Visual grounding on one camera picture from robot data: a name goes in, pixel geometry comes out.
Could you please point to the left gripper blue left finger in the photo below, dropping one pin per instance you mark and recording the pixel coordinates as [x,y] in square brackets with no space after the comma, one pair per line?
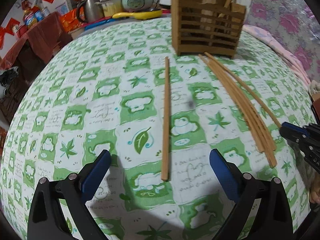
[92,175]

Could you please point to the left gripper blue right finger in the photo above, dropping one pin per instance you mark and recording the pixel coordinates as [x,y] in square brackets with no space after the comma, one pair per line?
[227,174]

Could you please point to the person's right hand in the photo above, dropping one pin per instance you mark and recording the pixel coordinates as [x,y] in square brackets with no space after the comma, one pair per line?
[314,196]

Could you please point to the wooden chopstick in bundle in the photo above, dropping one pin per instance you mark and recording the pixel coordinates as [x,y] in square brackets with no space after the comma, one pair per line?
[250,119]
[246,109]
[232,90]

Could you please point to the green checkered tablecloth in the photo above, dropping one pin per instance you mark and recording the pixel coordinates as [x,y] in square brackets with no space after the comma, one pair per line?
[105,91]

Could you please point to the pink folded cloth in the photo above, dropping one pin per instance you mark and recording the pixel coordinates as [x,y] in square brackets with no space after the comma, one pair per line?
[291,60]

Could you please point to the red cloth covered cabinet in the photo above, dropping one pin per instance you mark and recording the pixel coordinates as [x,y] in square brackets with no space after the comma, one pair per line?
[42,37]

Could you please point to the wooden slatted utensil holder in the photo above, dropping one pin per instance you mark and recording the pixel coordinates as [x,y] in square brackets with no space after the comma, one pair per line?
[200,26]

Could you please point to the steel electric kettle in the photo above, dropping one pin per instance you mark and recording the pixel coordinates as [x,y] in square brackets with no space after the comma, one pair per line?
[89,11]

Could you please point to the yellow frying pan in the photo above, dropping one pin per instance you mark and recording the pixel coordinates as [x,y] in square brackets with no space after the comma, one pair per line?
[145,15]

